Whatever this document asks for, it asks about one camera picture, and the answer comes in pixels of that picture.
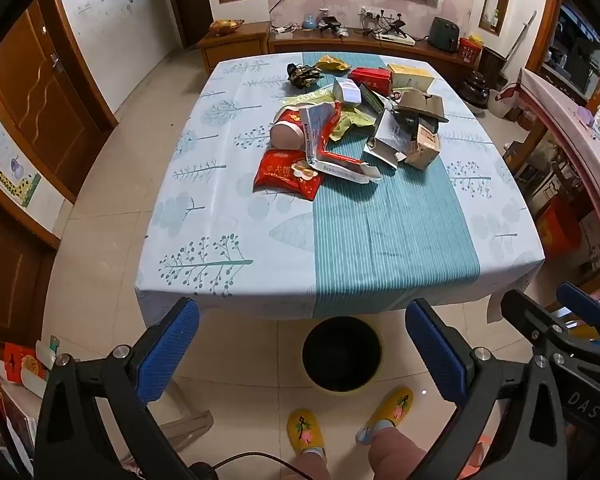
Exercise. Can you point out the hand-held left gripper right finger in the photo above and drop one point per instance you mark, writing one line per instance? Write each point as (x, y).
(437, 355)

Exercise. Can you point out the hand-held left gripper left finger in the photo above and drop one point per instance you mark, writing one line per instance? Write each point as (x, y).
(172, 350)

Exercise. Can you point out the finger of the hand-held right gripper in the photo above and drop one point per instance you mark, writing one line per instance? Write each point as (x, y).
(580, 301)
(525, 312)

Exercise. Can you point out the black yellow-rimmed trash bin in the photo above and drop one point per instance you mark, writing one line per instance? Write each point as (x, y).
(340, 355)

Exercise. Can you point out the yellow rectangular box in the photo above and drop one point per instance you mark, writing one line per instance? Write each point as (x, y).
(412, 80)

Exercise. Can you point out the red cardboard box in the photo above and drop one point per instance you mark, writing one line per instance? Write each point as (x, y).
(372, 78)

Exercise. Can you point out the black gold wrapper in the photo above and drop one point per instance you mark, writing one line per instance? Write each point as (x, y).
(302, 76)

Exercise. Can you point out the yellow snack packet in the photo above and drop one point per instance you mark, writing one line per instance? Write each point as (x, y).
(332, 63)

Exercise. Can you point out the yellow embroidered slipper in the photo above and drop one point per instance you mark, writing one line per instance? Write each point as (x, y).
(305, 427)
(392, 407)

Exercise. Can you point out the clear plastic stool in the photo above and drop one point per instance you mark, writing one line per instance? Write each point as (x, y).
(192, 417)

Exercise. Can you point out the large red box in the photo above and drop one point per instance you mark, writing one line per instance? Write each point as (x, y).
(557, 225)

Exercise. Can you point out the person's right leg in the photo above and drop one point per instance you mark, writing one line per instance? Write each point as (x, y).
(397, 455)

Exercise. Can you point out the person's leg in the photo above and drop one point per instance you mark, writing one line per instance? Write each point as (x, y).
(397, 455)
(312, 465)

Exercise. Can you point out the tree print tablecloth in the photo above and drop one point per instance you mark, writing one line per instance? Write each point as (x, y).
(395, 240)

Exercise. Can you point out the green white box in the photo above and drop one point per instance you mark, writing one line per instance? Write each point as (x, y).
(47, 360)

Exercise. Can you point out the red printed package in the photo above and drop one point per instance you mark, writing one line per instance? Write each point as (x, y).
(25, 362)

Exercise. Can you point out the person's left leg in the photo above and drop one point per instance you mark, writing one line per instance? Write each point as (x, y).
(312, 465)

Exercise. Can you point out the brown carved wooden door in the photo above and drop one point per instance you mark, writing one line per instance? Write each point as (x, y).
(10, 270)
(35, 90)

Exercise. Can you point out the pink covered counter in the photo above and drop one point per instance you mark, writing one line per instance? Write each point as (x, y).
(560, 120)

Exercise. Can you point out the small beige carton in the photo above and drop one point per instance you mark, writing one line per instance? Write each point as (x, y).
(422, 150)

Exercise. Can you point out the red snack packet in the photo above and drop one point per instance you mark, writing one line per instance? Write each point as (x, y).
(280, 175)

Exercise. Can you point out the white long opened carton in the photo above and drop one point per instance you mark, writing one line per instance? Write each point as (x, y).
(345, 170)

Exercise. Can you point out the dark ceramic jar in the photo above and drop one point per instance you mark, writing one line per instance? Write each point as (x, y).
(476, 90)

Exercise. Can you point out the grey open cardboard box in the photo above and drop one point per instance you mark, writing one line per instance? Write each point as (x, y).
(420, 105)

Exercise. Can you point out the pink paper cup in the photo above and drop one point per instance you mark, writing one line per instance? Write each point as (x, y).
(286, 132)

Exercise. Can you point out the yellow-green wrapper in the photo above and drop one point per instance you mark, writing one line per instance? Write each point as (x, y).
(355, 120)
(305, 97)

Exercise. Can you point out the dark green box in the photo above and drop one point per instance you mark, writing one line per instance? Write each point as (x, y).
(372, 102)

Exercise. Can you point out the small red gift box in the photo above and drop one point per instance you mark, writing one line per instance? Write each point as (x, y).
(470, 50)

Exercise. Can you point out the long wooden television cabinet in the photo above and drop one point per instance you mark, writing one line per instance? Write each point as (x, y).
(430, 51)

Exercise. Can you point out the small white box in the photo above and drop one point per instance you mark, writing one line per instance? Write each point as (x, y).
(347, 91)

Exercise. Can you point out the dark countertop appliance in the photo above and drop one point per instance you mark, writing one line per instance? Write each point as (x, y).
(444, 35)

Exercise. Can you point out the white set-top box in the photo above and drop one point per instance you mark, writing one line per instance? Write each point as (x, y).
(392, 38)

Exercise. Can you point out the small wooden cabinet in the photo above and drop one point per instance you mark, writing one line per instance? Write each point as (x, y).
(235, 46)

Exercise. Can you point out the fruit bowl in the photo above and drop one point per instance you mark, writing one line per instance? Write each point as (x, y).
(226, 26)

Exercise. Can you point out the black electronic device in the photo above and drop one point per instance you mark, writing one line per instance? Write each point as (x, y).
(331, 23)

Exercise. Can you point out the dark wooden door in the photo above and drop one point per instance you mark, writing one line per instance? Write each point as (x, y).
(190, 0)

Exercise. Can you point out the small blue round container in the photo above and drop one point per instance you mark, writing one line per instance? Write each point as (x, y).
(310, 23)

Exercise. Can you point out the wall poster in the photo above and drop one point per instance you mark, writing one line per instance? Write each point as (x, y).
(10, 170)

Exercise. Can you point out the white wall socket panel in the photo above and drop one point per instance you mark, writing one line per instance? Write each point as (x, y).
(379, 12)

